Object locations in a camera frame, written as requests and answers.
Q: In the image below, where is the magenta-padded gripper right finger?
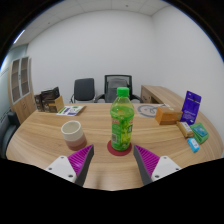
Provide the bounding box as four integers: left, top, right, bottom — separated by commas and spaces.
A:
133, 144, 183, 186

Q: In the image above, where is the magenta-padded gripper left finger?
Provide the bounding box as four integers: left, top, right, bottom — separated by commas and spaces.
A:
44, 144, 95, 187

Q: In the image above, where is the green drink bottle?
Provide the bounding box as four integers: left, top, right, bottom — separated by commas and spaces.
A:
109, 86, 136, 152

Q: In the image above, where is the white and brown cup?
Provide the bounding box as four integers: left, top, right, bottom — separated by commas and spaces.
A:
60, 120, 88, 152

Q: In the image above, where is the flat round red coaster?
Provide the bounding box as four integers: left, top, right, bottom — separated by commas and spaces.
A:
106, 139, 133, 157

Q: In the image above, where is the small blue packet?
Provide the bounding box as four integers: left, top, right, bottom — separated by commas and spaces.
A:
187, 137, 201, 154

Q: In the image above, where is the sheet with round print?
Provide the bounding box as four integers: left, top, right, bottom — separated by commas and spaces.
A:
136, 103, 168, 118

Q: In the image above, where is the green flat pack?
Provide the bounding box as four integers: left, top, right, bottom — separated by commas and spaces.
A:
189, 122, 210, 145

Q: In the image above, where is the brown cardboard box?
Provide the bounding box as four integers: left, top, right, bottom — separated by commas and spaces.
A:
44, 95, 65, 114

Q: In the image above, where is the wooden side desk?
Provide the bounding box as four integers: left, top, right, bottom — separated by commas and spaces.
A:
139, 84, 186, 108

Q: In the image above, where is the purple standing bag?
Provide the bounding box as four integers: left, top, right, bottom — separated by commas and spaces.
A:
180, 90, 202, 126

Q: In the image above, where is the black office chair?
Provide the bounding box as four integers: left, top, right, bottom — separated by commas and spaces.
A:
69, 77, 97, 104

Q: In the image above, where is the black box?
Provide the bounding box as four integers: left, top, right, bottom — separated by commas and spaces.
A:
34, 86, 61, 113

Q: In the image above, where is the dark armchair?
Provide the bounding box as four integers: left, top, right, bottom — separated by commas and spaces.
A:
0, 111, 19, 158

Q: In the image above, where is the grey mesh office chair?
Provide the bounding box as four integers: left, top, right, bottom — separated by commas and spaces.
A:
94, 74, 144, 104

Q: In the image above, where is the wooden shelf unit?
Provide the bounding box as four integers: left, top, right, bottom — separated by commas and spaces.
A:
8, 55, 37, 124

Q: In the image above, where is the ceiling light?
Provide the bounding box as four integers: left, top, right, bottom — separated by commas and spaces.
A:
12, 29, 27, 45

